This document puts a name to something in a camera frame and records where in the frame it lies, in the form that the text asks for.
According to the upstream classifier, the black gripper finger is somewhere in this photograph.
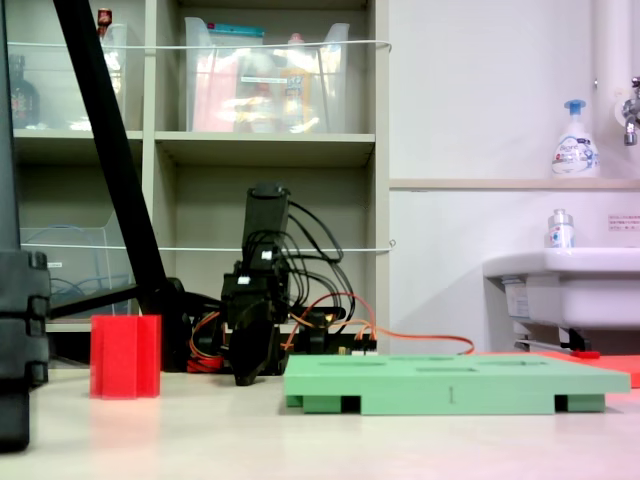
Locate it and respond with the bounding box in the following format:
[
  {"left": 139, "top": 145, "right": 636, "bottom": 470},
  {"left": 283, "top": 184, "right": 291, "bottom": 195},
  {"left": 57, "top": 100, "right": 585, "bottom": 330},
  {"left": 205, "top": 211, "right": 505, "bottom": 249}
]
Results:
[
  {"left": 254, "top": 323, "right": 280, "bottom": 377},
  {"left": 228, "top": 324, "right": 260, "bottom": 388}
]

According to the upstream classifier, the red cross columnar block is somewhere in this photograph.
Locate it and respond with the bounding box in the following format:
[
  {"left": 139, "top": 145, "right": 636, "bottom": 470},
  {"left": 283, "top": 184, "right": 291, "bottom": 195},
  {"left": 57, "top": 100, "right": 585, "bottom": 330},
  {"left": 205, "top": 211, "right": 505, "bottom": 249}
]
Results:
[{"left": 89, "top": 314, "right": 163, "bottom": 400}]

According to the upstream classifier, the green shape hole board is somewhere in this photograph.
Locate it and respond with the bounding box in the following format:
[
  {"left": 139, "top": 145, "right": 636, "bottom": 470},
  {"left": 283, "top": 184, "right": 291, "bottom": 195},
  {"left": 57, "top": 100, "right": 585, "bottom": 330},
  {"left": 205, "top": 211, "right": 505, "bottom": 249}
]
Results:
[{"left": 283, "top": 353, "right": 632, "bottom": 417}]

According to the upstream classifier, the beige shelf unit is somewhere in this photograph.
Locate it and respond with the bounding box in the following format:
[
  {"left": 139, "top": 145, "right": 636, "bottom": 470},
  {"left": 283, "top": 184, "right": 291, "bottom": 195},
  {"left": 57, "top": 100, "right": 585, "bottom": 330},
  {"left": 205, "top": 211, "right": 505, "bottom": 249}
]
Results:
[{"left": 0, "top": 0, "right": 392, "bottom": 342}]

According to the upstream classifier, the black tripod brace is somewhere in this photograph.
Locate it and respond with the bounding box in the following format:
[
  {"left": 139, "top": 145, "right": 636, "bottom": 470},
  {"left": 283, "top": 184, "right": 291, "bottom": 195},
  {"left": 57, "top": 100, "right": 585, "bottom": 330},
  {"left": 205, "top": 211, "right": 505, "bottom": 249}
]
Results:
[{"left": 46, "top": 282, "right": 140, "bottom": 321}]

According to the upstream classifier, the clear plastic file tray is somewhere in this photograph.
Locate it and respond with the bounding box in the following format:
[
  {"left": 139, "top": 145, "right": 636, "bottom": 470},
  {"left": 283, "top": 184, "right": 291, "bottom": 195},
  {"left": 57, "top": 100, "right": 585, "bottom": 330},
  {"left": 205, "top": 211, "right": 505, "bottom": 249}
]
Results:
[{"left": 19, "top": 208, "right": 137, "bottom": 321}]

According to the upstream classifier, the black tripod leg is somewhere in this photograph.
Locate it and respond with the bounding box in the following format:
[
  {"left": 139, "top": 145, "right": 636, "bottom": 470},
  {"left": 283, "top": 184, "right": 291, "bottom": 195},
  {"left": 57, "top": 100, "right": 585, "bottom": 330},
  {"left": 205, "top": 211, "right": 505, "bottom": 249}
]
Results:
[
  {"left": 51, "top": 0, "right": 190, "bottom": 372},
  {"left": 0, "top": 0, "right": 22, "bottom": 251}
]

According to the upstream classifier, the large clear storage bin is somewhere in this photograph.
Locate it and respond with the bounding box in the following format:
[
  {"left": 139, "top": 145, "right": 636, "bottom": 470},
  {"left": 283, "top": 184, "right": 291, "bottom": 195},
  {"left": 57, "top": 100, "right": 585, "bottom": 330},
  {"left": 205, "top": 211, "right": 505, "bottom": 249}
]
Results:
[{"left": 183, "top": 16, "right": 351, "bottom": 135}]

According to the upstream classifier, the yellow orange bottle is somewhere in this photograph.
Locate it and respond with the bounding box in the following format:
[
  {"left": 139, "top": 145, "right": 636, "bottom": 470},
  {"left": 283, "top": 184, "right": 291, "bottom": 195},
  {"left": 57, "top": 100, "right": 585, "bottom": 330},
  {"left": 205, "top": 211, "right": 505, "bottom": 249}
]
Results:
[{"left": 278, "top": 31, "right": 315, "bottom": 134}]

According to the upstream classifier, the notched black stack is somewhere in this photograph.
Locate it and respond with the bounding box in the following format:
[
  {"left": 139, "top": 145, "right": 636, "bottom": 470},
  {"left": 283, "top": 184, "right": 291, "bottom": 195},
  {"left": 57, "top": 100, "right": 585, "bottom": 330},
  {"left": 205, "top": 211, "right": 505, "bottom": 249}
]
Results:
[{"left": 0, "top": 249, "right": 52, "bottom": 454}]

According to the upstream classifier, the small clear storage bin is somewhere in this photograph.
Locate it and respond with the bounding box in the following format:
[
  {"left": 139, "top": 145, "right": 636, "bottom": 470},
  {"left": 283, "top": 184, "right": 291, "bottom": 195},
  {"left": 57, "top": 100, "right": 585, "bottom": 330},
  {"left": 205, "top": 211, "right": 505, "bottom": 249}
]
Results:
[{"left": 6, "top": 22, "right": 129, "bottom": 132}]

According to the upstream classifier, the dark glass bottle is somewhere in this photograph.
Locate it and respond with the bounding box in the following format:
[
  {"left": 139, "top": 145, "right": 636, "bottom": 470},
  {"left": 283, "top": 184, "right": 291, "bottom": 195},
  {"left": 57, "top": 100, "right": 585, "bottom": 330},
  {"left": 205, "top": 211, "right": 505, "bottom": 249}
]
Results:
[{"left": 7, "top": 53, "right": 42, "bottom": 131}]

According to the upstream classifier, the small clear sanitizer bottle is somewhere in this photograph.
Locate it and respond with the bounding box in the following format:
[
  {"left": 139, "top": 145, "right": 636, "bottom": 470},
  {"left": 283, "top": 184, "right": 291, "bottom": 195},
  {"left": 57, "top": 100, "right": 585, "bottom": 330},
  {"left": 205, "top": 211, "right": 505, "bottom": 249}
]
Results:
[{"left": 544, "top": 208, "right": 577, "bottom": 250}]

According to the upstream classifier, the bottle with red cap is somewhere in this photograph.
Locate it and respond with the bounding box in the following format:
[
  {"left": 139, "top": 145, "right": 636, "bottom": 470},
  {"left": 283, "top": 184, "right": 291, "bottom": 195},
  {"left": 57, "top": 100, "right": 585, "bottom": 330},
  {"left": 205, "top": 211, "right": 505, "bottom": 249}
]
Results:
[{"left": 96, "top": 6, "right": 115, "bottom": 40}]

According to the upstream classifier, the white sink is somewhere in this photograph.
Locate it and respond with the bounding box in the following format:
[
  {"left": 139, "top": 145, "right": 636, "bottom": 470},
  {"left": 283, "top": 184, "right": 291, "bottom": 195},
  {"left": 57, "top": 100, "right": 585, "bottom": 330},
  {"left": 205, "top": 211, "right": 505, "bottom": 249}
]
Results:
[{"left": 481, "top": 246, "right": 640, "bottom": 332}]

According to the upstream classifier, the white blue soap pump bottle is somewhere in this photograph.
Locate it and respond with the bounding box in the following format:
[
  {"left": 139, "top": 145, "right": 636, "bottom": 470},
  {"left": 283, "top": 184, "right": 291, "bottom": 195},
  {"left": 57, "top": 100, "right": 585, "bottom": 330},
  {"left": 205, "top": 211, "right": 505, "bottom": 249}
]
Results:
[{"left": 550, "top": 98, "right": 602, "bottom": 180}]

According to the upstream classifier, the chrome faucet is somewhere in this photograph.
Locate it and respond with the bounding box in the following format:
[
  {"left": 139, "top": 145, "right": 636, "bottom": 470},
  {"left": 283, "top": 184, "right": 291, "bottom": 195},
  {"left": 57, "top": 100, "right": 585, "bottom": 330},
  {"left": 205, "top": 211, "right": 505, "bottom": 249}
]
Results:
[{"left": 618, "top": 76, "right": 640, "bottom": 148}]

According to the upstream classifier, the red wire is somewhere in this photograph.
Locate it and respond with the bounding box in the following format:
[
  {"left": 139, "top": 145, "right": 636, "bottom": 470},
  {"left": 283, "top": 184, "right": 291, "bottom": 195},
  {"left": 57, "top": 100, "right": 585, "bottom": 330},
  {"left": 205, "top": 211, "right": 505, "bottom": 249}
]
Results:
[{"left": 186, "top": 348, "right": 225, "bottom": 374}]

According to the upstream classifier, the white cord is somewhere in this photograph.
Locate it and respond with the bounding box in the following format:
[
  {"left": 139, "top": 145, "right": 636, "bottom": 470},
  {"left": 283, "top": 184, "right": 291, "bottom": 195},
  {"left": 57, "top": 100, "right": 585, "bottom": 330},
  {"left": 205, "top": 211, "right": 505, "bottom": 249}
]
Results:
[
  {"left": 19, "top": 238, "right": 397, "bottom": 254},
  {"left": 6, "top": 38, "right": 395, "bottom": 55}
]

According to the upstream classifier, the thin black wire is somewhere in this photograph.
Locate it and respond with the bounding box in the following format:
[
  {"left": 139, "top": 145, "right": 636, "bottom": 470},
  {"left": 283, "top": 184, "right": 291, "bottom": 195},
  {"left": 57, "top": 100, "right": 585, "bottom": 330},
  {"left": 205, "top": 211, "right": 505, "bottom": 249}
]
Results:
[
  {"left": 279, "top": 247, "right": 357, "bottom": 324},
  {"left": 285, "top": 199, "right": 347, "bottom": 264}
]

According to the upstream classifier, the long thin orange wire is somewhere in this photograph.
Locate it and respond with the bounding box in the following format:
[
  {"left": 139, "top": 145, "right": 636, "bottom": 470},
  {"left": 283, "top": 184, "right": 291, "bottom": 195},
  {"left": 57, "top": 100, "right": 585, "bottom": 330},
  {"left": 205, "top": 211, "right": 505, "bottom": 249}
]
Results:
[{"left": 280, "top": 293, "right": 476, "bottom": 357}]

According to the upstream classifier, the red print wall label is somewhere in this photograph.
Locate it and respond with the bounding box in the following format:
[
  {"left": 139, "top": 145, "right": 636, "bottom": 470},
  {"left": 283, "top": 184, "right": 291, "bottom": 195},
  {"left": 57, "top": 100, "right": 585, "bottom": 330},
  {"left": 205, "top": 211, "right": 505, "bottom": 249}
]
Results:
[{"left": 606, "top": 213, "right": 640, "bottom": 233}]

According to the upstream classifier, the white wall pipe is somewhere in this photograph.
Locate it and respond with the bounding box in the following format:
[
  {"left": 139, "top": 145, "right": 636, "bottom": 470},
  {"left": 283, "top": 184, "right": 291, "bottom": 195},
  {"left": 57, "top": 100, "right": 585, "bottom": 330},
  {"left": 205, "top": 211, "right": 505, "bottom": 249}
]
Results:
[{"left": 591, "top": 0, "right": 635, "bottom": 179}]

